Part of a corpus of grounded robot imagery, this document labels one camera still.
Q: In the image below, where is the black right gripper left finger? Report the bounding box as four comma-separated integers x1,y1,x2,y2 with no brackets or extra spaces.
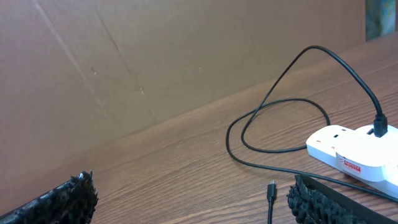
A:
1,171,98,224

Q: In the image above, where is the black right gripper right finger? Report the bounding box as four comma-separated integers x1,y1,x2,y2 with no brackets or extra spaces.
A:
287,175,397,224

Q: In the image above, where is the black USB charging cable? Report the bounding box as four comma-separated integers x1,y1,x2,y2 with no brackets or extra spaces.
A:
225,45,398,224

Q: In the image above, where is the white charger adapter plug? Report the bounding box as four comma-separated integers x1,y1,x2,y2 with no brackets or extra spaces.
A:
334,126,397,182

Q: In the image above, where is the white power strip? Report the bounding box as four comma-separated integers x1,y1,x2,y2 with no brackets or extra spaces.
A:
306,125,397,198

